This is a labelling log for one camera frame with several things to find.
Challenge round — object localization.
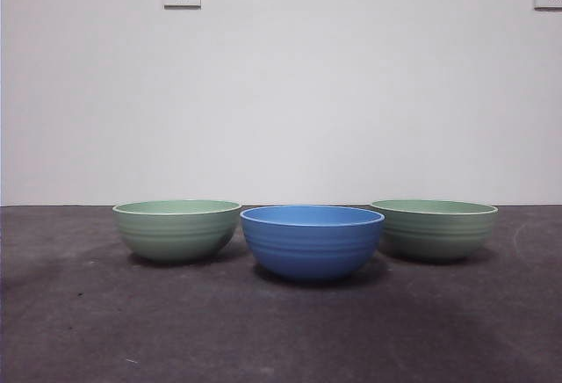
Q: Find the blue ribbed bowl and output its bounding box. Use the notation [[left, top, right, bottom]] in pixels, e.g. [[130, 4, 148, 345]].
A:
[[239, 205, 386, 282]]

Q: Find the green ribbed bowl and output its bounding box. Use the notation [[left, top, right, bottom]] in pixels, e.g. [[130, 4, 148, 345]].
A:
[[371, 199, 500, 264], [112, 199, 242, 264]]

